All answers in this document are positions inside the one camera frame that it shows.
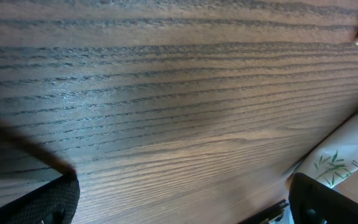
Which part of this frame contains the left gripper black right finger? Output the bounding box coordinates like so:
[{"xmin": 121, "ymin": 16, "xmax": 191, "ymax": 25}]
[{"xmin": 289, "ymin": 173, "xmax": 358, "ymax": 224}]

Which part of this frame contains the white Pantene conditioner tube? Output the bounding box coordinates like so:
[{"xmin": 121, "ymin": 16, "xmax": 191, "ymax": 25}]
[{"xmin": 285, "ymin": 111, "xmax": 358, "ymax": 189}]

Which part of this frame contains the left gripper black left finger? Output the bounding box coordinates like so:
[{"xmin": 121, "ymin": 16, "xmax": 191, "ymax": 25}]
[{"xmin": 0, "ymin": 173, "xmax": 80, "ymax": 224}]

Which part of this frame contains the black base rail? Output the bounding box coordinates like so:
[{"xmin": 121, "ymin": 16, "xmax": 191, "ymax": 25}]
[{"xmin": 238, "ymin": 199, "xmax": 289, "ymax": 224}]

